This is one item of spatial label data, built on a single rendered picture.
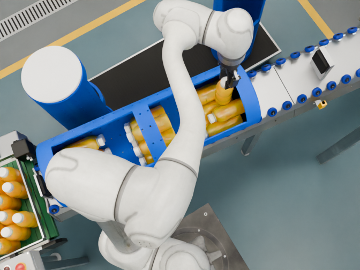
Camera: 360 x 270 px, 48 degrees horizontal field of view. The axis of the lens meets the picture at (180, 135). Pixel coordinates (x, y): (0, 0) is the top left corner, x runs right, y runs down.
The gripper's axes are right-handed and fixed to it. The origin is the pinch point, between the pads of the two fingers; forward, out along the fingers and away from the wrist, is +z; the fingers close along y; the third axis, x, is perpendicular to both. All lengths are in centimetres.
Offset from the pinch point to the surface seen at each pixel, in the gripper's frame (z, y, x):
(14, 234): 28, -16, 100
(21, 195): 34, 0, 95
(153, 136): 10.3, -6.2, 32.8
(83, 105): 47, 33, 57
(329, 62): 24, -3, -49
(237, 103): 19.1, -5.1, -4.1
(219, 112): 19.3, -5.4, 4.0
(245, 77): 9.1, 0.5, -9.0
